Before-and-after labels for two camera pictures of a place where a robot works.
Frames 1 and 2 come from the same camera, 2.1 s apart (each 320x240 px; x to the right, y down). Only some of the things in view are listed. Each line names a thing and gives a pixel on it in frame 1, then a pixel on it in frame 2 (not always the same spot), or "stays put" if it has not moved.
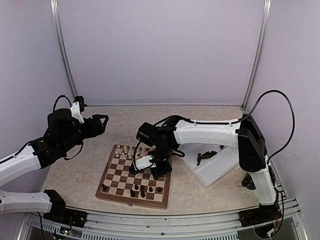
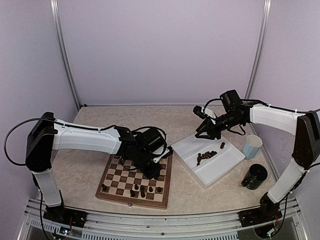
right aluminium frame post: x=250 y=84 stays put
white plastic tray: x=206 y=162 stays put
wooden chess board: x=118 y=185 stays put
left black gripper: x=99 y=129 → x=152 y=173
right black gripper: x=166 y=169 → x=210 y=128
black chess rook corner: x=104 y=186 stays put
